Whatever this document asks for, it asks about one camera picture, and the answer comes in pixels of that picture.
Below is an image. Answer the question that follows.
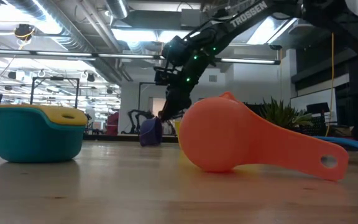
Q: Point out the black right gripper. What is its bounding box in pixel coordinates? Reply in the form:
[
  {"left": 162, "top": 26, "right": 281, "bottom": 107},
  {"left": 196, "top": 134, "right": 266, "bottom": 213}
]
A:
[{"left": 160, "top": 63, "right": 211, "bottom": 123}]

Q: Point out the purple measuring cup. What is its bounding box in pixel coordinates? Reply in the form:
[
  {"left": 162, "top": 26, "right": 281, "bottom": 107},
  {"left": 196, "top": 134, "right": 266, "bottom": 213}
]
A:
[{"left": 139, "top": 116, "right": 163, "bottom": 147}]

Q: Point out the orange measuring cup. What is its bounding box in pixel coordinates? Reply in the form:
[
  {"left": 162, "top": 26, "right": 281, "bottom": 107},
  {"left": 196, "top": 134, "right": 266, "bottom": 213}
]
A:
[{"left": 178, "top": 91, "right": 350, "bottom": 182}]

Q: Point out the yellow measuring cup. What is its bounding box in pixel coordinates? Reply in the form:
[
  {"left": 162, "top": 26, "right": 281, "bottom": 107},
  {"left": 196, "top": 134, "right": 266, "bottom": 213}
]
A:
[{"left": 0, "top": 104, "right": 88, "bottom": 126}]

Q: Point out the teal measuring cup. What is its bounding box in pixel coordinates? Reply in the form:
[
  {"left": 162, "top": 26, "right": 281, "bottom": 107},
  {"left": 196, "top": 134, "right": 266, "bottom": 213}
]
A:
[{"left": 0, "top": 105, "right": 86, "bottom": 164}]

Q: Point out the blue measuring cup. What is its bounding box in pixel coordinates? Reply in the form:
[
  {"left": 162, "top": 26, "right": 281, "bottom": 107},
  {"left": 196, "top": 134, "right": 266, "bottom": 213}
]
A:
[{"left": 314, "top": 136, "right": 358, "bottom": 154}]

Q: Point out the red chair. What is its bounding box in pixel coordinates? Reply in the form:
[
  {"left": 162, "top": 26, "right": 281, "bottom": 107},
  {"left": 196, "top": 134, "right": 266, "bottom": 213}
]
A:
[{"left": 106, "top": 111, "right": 120, "bottom": 136}]

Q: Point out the long linear ceiling light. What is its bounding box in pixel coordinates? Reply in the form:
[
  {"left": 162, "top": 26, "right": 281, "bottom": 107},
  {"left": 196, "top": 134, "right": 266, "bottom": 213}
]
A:
[{"left": 0, "top": 48, "right": 281, "bottom": 65}]

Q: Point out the bright ceiling light panel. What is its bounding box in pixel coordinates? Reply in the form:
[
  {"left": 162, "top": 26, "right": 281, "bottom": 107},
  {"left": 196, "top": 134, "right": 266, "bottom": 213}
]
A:
[{"left": 110, "top": 27, "right": 192, "bottom": 44}]

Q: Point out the grey ceiling box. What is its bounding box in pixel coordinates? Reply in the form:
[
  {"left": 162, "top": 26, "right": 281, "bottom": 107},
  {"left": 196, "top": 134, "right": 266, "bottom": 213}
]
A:
[{"left": 180, "top": 8, "right": 202, "bottom": 28}]

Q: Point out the potted succulent plant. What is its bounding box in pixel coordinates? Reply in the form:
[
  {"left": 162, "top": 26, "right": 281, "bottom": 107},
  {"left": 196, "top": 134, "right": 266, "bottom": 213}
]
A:
[{"left": 253, "top": 96, "right": 314, "bottom": 131}]

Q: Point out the black pegboard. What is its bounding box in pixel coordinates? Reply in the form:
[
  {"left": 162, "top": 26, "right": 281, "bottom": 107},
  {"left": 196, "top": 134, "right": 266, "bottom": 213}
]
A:
[{"left": 303, "top": 116, "right": 326, "bottom": 137}]

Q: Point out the small black monitor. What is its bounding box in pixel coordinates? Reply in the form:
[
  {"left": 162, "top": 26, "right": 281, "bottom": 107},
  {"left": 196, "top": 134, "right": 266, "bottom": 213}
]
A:
[{"left": 306, "top": 102, "right": 331, "bottom": 115}]

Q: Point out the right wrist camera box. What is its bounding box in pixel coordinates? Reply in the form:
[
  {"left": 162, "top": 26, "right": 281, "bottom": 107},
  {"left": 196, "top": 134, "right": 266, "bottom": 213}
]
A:
[{"left": 154, "top": 66, "right": 171, "bottom": 86}]

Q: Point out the black rig frame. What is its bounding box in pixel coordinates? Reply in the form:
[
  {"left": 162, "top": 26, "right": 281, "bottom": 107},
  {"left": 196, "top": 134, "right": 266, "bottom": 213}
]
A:
[
  {"left": 138, "top": 82, "right": 167, "bottom": 118},
  {"left": 29, "top": 77, "right": 80, "bottom": 109}
]

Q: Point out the round silver air duct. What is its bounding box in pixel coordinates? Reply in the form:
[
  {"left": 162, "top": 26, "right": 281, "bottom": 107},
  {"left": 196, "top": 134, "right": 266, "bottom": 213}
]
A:
[{"left": 104, "top": 0, "right": 129, "bottom": 20}]

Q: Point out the black yellow cable reel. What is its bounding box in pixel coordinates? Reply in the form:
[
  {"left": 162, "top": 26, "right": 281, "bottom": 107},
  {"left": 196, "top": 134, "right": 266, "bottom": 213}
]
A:
[{"left": 13, "top": 24, "right": 36, "bottom": 42}]

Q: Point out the yellow hanging cable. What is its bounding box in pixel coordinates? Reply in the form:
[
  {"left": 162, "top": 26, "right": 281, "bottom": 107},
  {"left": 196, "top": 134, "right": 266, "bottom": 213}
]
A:
[{"left": 324, "top": 32, "right": 336, "bottom": 138}]

